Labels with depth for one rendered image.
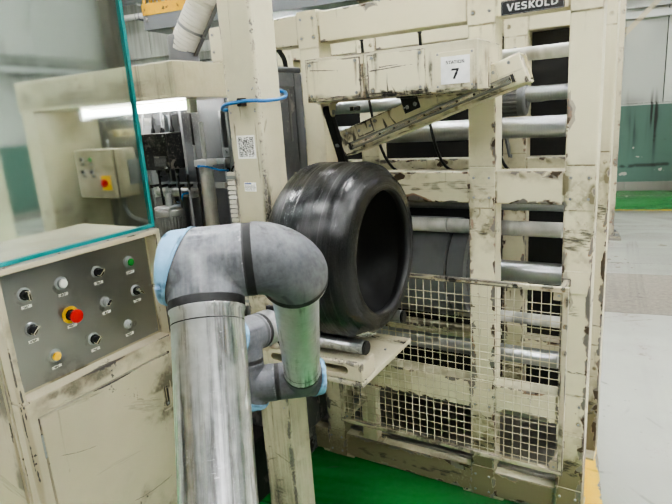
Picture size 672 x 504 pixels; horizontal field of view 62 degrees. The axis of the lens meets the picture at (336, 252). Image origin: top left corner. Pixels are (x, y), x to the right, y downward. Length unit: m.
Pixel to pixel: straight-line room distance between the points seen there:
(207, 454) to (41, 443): 1.05
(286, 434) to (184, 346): 1.36
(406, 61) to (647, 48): 9.03
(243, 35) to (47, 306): 0.99
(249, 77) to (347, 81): 0.33
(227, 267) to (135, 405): 1.20
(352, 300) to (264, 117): 0.66
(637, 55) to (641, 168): 1.82
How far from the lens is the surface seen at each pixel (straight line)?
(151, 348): 1.97
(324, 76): 1.99
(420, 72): 1.83
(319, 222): 1.55
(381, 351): 1.92
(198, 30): 2.40
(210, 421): 0.81
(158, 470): 2.14
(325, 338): 1.76
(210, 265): 0.83
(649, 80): 10.72
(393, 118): 2.02
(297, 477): 2.26
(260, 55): 1.86
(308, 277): 0.87
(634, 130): 10.64
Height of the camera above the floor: 1.60
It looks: 14 degrees down
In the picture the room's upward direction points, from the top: 4 degrees counter-clockwise
